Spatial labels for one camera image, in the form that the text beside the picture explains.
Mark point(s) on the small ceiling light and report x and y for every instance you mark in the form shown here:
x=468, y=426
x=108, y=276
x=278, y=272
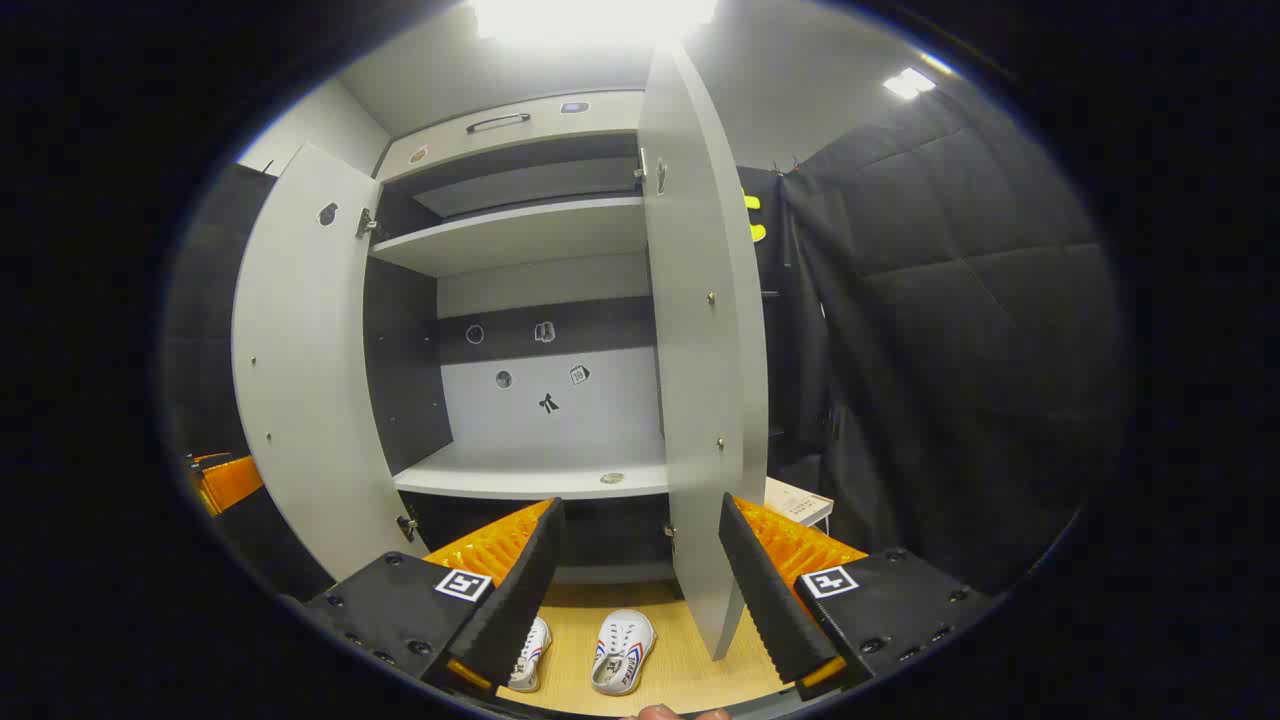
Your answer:
x=910, y=82

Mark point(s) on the grey cabinet door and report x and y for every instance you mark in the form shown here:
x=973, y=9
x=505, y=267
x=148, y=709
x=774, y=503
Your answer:
x=700, y=350
x=300, y=380

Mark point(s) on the white striped shoe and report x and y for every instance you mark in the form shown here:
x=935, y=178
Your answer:
x=622, y=650
x=532, y=655

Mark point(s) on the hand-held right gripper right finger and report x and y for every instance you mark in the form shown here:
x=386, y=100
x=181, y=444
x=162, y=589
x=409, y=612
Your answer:
x=770, y=600

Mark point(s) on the black backdrop cloth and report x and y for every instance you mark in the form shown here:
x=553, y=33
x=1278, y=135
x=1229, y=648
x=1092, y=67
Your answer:
x=205, y=300
x=950, y=350

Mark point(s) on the grey cabinet drawer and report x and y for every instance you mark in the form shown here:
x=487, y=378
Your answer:
x=600, y=115

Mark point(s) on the grey shoe cabinet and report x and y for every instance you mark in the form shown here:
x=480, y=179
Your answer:
x=540, y=235

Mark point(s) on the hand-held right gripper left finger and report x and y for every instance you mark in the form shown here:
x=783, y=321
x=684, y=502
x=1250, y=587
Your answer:
x=520, y=600

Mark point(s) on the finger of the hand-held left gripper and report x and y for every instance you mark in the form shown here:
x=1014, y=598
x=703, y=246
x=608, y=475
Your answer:
x=230, y=482

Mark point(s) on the large ceiling light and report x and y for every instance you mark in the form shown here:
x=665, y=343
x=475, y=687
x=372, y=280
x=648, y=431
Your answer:
x=590, y=18

